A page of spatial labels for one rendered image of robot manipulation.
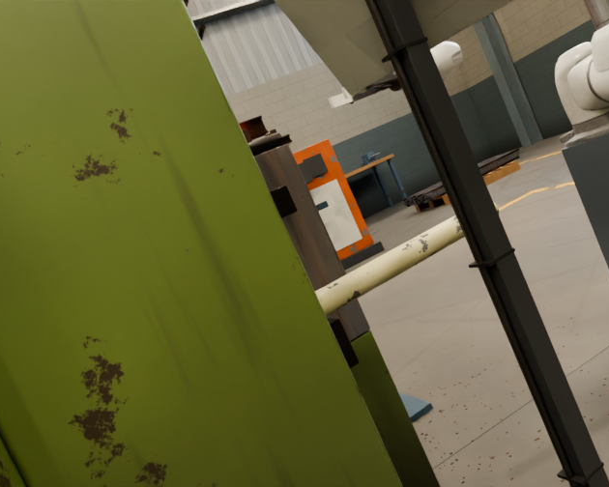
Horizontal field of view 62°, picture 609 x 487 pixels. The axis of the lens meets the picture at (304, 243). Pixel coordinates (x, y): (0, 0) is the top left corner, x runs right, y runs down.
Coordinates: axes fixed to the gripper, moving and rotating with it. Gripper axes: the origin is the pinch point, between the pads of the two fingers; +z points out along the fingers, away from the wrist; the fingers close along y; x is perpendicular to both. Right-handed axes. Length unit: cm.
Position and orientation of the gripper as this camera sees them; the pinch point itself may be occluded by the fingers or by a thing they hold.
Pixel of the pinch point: (345, 95)
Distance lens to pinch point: 139.8
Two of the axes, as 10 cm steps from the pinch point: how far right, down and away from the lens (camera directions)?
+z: -8.2, 4.1, -4.0
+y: -3.9, 1.0, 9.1
